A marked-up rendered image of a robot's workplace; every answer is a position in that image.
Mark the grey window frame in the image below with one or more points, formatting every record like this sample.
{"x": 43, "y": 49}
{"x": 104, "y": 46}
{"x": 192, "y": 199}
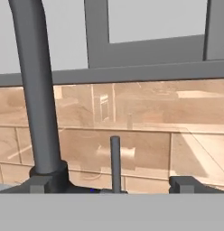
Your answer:
{"x": 141, "y": 60}

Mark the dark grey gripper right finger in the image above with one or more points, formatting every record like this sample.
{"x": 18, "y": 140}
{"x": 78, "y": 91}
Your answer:
{"x": 184, "y": 184}

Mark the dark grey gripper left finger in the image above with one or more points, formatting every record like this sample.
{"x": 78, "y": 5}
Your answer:
{"x": 37, "y": 184}

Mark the dark grey sink faucet spout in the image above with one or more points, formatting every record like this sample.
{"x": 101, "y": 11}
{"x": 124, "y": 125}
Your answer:
{"x": 37, "y": 90}

